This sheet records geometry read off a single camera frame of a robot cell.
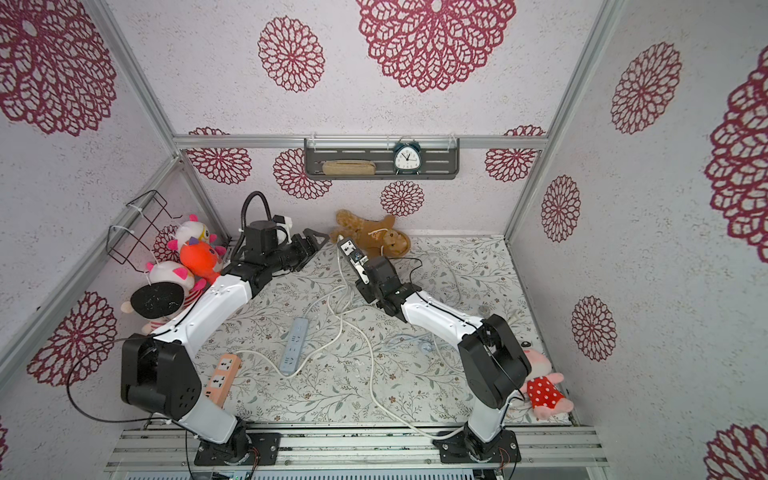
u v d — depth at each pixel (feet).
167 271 2.80
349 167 2.90
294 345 2.95
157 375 1.44
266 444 2.45
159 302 2.50
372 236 3.68
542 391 2.50
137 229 2.55
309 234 2.45
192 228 3.14
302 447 2.48
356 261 2.50
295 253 2.40
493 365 1.51
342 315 3.17
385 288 2.21
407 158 2.95
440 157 3.13
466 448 2.16
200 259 2.86
